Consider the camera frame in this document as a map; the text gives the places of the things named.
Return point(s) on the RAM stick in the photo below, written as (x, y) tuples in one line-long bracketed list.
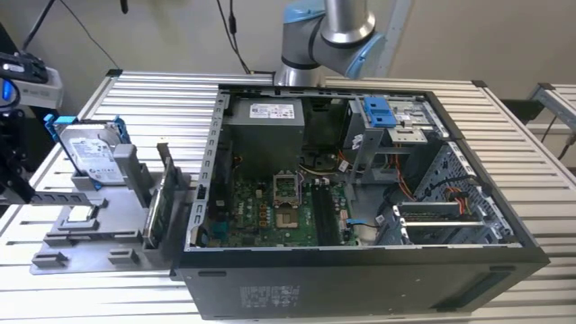
[(59, 198), (90, 239)]

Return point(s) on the metal disk bay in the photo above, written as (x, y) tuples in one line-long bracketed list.
[(436, 216)]

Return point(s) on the grey parts rack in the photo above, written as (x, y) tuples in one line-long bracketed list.
[(116, 202)]

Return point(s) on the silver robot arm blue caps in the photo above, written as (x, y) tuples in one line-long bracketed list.
[(332, 40)]

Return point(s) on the silver metal drive cage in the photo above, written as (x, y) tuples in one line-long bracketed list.
[(407, 135)]

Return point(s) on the blue disk carrier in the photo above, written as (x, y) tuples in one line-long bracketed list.
[(66, 119)]

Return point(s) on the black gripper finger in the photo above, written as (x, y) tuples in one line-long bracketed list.
[(18, 189)]

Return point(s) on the graphics card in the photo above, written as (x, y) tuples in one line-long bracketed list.
[(164, 202)]

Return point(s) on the metal slat side table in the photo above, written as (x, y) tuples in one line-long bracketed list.
[(554, 101)]

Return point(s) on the black PC case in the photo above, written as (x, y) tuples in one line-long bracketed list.
[(315, 287)]

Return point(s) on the CPU socket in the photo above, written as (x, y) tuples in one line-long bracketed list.
[(287, 219)]

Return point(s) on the blue drive latch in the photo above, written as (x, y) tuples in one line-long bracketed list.
[(375, 111)]

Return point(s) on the grey power supply unit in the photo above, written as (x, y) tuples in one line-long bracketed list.
[(266, 141)]

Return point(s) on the black cooler fan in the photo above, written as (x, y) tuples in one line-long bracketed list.
[(318, 162)]

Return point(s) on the green motherboard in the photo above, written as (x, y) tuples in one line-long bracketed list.
[(252, 216)]

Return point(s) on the silver CPU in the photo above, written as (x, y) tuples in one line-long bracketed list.
[(80, 216)]

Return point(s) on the silver hard disk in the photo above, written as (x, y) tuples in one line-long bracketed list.
[(87, 152)]

